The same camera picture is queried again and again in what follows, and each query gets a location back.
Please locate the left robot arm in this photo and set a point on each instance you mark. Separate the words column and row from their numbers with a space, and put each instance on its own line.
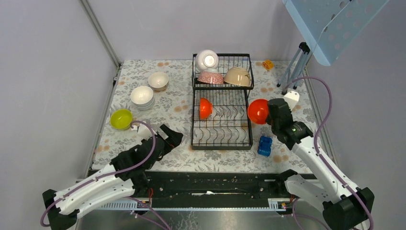
column 124, row 176

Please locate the white bowl top tier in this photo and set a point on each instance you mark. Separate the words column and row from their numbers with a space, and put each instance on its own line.
column 206, row 59

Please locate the blue toy truck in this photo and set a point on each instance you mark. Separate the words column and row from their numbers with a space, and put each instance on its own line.
column 264, row 148

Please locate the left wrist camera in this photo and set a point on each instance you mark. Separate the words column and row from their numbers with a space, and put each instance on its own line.
column 142, row 131

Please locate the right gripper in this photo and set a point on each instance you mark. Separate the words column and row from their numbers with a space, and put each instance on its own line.
column 268, row 120

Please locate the light blue folding stool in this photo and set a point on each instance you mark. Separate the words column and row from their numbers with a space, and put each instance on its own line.
column 329, row 26

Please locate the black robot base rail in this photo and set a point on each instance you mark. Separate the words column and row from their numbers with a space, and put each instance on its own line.
column 213, row 190

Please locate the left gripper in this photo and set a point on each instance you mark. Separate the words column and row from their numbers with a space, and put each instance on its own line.
column 175, row 138

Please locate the beige bowl top tier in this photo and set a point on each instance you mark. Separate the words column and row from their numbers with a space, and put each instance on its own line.
column 238, row 76

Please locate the pink patterned bowl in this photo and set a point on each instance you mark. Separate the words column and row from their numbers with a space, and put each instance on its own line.
column 211, row 77

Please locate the cream floral bowl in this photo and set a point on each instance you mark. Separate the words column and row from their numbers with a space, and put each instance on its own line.
column 158, row 81

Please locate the orange bowl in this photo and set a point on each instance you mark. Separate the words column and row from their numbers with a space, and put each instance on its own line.
column 205, row 108
column 258, row 111

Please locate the white ribbed bowl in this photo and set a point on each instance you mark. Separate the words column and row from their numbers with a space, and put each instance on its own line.
column 141, row 95
column 145, row 106

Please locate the floral table mat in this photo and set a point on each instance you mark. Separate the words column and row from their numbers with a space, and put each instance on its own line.
column 173, row 107

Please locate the lime green bowl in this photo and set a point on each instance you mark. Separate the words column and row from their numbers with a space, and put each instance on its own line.
column 121, row 119

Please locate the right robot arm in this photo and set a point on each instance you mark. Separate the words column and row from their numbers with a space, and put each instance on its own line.
column 343, row 204

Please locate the black wire dish rack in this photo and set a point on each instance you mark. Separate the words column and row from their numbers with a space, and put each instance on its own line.
column 228, row 126

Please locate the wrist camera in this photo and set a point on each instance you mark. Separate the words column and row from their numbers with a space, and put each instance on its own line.
column 292, row 99
column 142, row 131

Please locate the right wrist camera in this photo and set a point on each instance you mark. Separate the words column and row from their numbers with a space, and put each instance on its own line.
column 292, row 99

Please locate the orange toy block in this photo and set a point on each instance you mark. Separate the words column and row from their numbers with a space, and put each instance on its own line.
column 268, row 65

